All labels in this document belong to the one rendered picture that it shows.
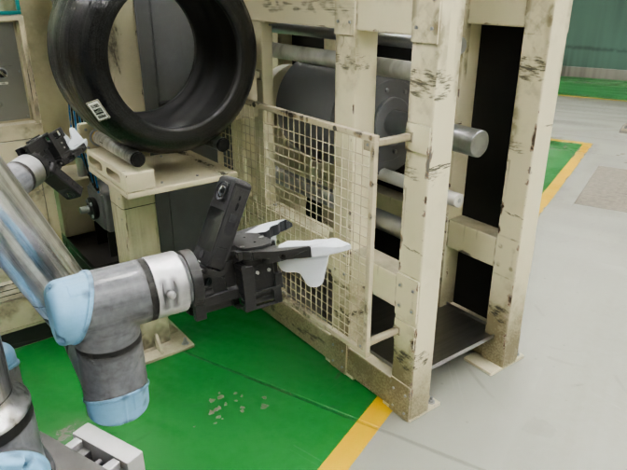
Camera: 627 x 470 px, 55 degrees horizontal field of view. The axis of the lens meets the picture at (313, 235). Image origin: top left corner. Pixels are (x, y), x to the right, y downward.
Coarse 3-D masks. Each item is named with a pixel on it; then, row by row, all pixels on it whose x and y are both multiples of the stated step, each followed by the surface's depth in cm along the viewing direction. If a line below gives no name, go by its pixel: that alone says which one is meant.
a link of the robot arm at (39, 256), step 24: (0, 168) 68; (0, 192) 67; (24, 192) 71; (0, 216) 68; (24, 216) 70; (0, 240) 69; (24, 240) 70; (48, 240) 72; (0, 264) 72; (24, 264) 71; (48, 264) 73; (72, 264) 76; (24, 288) 73
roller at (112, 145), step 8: (96, 136) 195; (104, 136) 191; (104, 144) 188; (112, 144) 184; (120, 144) 182; (112, 152) 185; (120, 152) 178; (128, 152) 175; (136, 152) 173; (128, 160) 175; (136, 160) 174; (144, 160) 175
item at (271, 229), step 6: (270, 222) 86; (276, 222) 85; (282, 222) 86; (288, 222) 87; (252, 228) 83; (258, 228) 83; (264, 228) 83; (270, 228) 83; (276, 228) 84; (282, 228) 86; (264, 234) 81; (270, 234) 82; (276, 234) 85
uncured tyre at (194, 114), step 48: (96, 0) 152; (192, 0) 194; (240, 0) 177; (48, 48) 168; (96, 48) 155; (240, 48) 179; (96, 96) 160; (192, 96) 204; (240, 96) 185; (144, 144) 173; (192, 144) 181
